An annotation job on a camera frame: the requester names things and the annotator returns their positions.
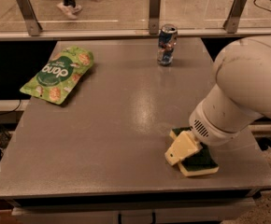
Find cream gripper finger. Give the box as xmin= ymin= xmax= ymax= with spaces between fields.
xmin=164 ymin=130 xmax=202 ymax=166

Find green and yellow sponge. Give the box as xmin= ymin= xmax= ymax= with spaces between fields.
xmin=171 ymin=127 xmax=219 ymax=176

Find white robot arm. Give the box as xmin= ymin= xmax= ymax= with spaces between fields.
xmin=164 ymin=35 xmax=271 ymax=165

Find green rice chip bag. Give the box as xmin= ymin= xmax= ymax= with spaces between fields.
xmin=20 ymin=46 xmax=93 ymax=105

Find blue soda can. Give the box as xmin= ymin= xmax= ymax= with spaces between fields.
xmin=157 ymin=23 xmax=178 ymax=66

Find person's legs in background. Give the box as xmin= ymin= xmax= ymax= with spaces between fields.
xmin=57 ymin=0 xmax=82 ymax=20

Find cardboard box under table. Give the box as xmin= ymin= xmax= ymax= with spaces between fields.
xmin=0 ymin=201 xmax=17 ymax=224

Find right metal bracket post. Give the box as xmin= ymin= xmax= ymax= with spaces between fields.
xmin=223 ymin=0 xmax=248 ymax=34

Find metal bracket post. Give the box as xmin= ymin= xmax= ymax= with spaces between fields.
xmin=16 ymin=0 xmax=42 ymax=36
xmin=149 ymin=0 xmax=161 ymax=35
xmin=223 ymin=0 xmax=248 ymax=34

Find middle metal bracket post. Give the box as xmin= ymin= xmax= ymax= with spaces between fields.
xmin=149 ymin=0 xmax=161 ymax=35

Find left metal bracket post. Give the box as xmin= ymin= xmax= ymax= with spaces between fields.
xmin=16 ymin=0 xmax=42 ymax=36

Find black cable at left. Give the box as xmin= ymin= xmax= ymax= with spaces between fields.
xmin=0 ymin=98 xmax=22 ymax=121

